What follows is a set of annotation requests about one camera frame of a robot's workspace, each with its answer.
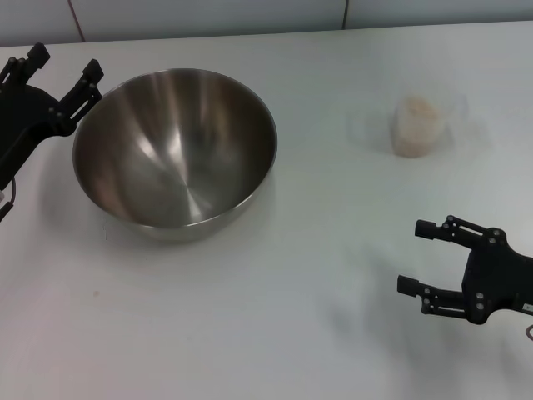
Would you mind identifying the left arm connector cable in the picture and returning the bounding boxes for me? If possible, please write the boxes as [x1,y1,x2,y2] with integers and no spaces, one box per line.
[0,177,17,222]

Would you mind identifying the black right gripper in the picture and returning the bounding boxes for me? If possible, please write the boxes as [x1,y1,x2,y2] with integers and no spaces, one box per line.
[396,215,533,326]

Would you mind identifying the white rice grains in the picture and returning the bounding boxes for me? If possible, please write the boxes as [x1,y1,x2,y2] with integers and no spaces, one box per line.
[395,96,442,158]

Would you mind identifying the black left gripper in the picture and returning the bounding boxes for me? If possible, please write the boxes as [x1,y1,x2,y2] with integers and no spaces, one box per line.
[0,42,104,188]

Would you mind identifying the stainless steel mixing bowl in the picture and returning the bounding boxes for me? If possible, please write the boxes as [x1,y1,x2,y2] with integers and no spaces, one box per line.
[72,67,279,243]

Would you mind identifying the clear plastic measuring cup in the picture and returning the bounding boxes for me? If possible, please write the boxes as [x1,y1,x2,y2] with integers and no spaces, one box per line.
[389,93,470,159]

